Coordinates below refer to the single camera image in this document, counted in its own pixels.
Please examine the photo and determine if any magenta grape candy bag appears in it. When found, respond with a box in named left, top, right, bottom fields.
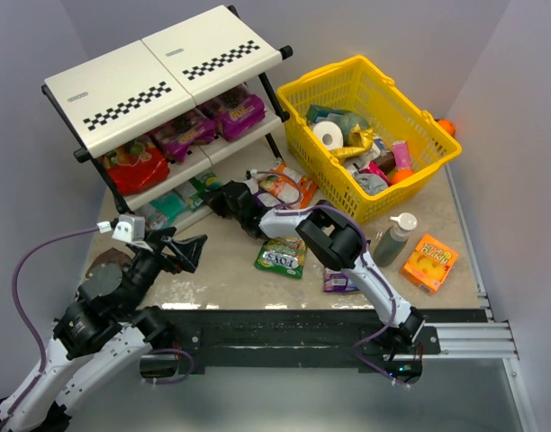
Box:
left=198, top=84, right=266, bottom=142

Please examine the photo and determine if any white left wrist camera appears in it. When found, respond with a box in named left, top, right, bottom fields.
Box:
left=96, top=214, right=153, bottom=252

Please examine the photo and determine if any green lime candy bag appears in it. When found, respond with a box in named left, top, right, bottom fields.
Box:
left=175, top=170, right=223, bottom=211

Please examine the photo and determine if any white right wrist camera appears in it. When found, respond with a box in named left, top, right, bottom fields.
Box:
left=244, top=169, right=261, bottom=194

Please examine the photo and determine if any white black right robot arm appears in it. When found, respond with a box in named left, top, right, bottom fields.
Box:
left=203, top=181, right=425, bottom=346

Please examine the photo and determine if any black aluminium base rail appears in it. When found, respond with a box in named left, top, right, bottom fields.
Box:
left=108, top=308, right=522, bottom=377

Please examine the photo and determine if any purple candy bag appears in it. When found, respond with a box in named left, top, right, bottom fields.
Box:
left=322, top=267, right=358, bottom=293
left=254, top=190, right=282, bottom=208

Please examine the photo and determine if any white toilet paper roll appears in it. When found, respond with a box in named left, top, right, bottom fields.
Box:
left=311, top=121, right=344, bottom=150

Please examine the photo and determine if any orange sponge box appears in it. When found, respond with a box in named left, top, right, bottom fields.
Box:
left=400, top=234, right=458, bottom=295

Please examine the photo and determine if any orange candy bag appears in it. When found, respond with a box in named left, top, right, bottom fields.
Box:
left=257, top=161, right=318, bottom=209

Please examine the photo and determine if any orange fruit in basket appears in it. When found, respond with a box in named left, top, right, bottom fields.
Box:
left=391, top=168, right=414, bottom=185

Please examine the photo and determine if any green brown round tin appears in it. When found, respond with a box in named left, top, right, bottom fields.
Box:
left=85, top=247, right=131, bottom=278

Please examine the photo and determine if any gold foil bag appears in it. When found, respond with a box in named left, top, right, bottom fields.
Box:
left=330, top=125, right=375, bottom=158

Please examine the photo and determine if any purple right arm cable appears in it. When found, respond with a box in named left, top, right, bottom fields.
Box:
left=252, top=168, right=401, bottom=383

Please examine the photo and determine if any pink box in basket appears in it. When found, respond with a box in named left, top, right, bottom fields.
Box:
left=392, top=140, right=412, bottom=170

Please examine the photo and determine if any teal candy bag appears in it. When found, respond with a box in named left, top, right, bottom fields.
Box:
left=135, top=190, right=191, bottom=230

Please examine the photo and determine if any yellow plastic shopping basket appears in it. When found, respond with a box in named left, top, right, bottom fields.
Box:
left=277, top=55, right=462, bottom=224

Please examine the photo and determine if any orange ball behind basket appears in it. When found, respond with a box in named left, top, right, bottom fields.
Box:
left=436, top=119, right=456, bottom=137

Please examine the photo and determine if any clear pump soap bottle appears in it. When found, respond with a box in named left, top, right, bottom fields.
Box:
left=372, top=212, right=418, bottom=267

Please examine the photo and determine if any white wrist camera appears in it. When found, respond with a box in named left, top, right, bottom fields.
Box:
left=96, top=214, right=153, bottom=252
left=244, top=169, right=261, bottom=194

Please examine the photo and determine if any green fruit candy bag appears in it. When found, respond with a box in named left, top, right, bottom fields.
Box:
left=254, top=237, right=307, bottom=280

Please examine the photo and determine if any red fruit candy bag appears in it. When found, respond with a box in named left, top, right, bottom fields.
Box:
left=99, top=135, right=170, bottom=196

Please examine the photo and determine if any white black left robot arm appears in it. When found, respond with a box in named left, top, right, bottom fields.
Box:
left=0, top=217, right=208, bottom=431

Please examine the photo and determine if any cream black tiered shelf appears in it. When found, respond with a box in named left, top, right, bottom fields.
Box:
left=41, top=5, right=294, bottom=213

